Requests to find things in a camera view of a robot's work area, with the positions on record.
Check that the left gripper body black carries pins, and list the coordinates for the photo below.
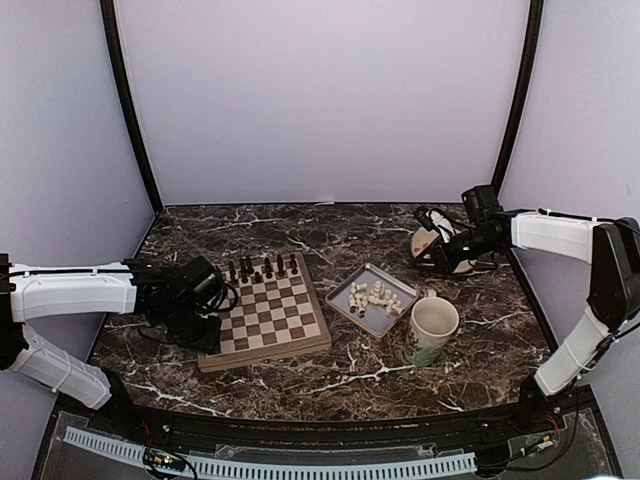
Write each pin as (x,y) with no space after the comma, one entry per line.
(186,332)

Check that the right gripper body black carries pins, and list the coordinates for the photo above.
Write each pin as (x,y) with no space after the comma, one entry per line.
(449,262)

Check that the white chess piece pair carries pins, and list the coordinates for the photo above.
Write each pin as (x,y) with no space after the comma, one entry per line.
(394,305)

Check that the white chess piece tall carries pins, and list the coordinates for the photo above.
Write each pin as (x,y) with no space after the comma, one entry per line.
(377,290)

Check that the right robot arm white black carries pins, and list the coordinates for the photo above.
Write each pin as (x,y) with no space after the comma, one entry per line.
(587,266)

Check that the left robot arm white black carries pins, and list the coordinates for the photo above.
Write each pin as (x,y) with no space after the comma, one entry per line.
(29,293)

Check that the dark chess piece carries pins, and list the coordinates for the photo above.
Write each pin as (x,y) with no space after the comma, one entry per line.
(232,272)
(292,260)
(246,269)
(280,265)
(268,269)

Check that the wooden chess board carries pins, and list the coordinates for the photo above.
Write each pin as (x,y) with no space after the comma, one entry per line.
(278,318)

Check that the beige decorated ceramic plate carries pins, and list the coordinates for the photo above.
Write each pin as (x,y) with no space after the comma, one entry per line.
(420,242)

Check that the ceramic mug shell print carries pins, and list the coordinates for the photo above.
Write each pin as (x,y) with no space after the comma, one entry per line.
(433,322)

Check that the metal tray wood rim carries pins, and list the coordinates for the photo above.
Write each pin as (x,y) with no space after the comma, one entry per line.
(376,321)

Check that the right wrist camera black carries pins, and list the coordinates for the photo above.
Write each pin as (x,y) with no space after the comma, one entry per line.
(480,203)

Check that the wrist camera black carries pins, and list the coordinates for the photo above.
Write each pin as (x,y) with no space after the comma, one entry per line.
(200,280)
(480,203)

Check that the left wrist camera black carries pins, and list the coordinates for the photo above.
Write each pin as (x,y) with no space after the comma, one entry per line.
(200,280)

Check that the white slotted cable duct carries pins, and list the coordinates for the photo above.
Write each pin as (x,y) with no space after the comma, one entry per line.
(246,463)

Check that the black front rail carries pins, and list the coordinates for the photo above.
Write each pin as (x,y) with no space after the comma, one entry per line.
(183,426)

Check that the right black frame post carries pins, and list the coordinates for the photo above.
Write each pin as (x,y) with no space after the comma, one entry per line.
(525,70)

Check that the black frame post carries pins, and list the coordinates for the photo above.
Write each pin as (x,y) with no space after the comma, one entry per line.
(124,92)
(525,70)

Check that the left black frame post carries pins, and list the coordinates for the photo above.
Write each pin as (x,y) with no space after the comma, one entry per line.
(124,92)

